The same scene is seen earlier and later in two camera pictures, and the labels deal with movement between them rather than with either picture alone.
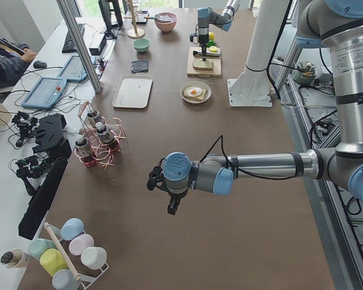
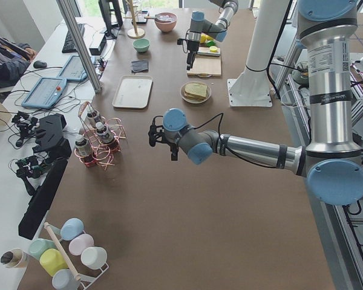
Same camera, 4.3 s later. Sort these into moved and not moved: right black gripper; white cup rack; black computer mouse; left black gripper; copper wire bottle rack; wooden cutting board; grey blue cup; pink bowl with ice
Moved: right black gripper; left black gripper
Not moved: white cup rack; pink bowl with ice; black computer mouse; copper wire bottle rack; grey blue cup; wooden cutting board
